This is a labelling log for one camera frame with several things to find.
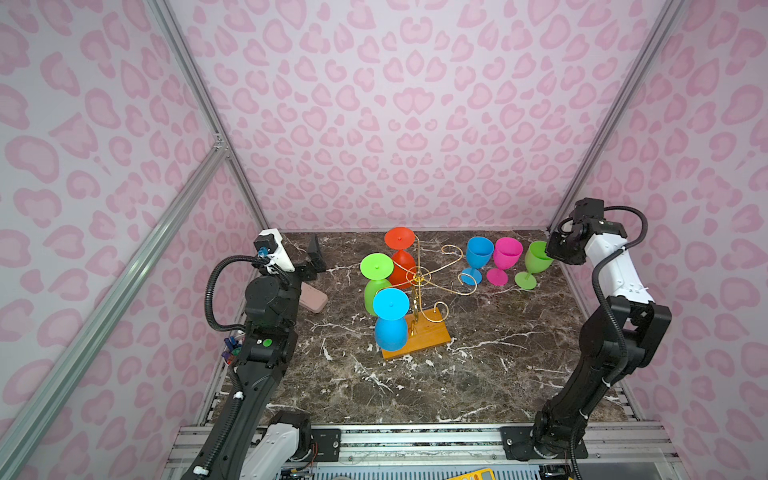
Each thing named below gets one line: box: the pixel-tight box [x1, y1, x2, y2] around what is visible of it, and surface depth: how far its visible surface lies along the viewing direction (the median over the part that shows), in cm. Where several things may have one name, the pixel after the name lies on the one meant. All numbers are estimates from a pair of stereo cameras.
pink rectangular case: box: [299, 281, 328, 313], surface depth 100 cm
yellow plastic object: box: [446, 468, 496, 480], surface depth 70 cm
